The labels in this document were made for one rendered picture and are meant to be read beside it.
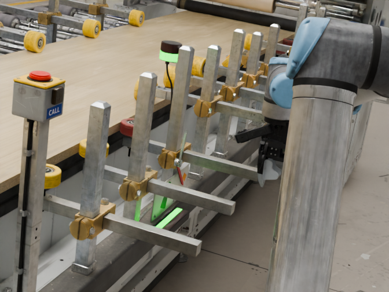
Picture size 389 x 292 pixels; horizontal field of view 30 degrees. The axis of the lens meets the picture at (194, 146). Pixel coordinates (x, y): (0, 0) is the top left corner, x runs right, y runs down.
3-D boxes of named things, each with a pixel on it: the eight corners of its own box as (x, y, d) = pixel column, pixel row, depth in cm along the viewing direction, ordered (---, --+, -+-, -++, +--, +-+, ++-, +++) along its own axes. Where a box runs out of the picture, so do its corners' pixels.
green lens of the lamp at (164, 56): (183, 59, 208) (184, 52, 208) (175, 62, 203) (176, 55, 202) (164, 55, 210) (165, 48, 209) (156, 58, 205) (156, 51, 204)
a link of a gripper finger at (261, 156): (260, 175, 205) (265, 146, 202) (255, 174, 206) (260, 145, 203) (265, 171, 209) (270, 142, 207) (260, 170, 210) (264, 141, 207)
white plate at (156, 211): (186, 193, 227) (190, 163, 224) (151, 222, 204) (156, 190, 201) (184, 193, 227) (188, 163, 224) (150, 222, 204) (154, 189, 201)
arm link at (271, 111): (259, 101, 200) (269, 95, 208) (257, 118, 201) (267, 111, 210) (291, 108, 197) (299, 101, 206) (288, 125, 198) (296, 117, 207)
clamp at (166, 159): (189, 158, 222) (191, 143, 221) (172, 171, 210) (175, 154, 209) (172, 154, 224) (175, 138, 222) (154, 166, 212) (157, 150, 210)
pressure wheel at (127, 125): (146, 155, 226) (151, 120, 223) (135, 163, 219) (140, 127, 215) (124, 149, 229) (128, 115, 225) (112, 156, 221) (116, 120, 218)
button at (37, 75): (54, 82, 135) (55, 73, 135) (43, 86, 132) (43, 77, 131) (36, 77, 136) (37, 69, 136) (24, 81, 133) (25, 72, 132)
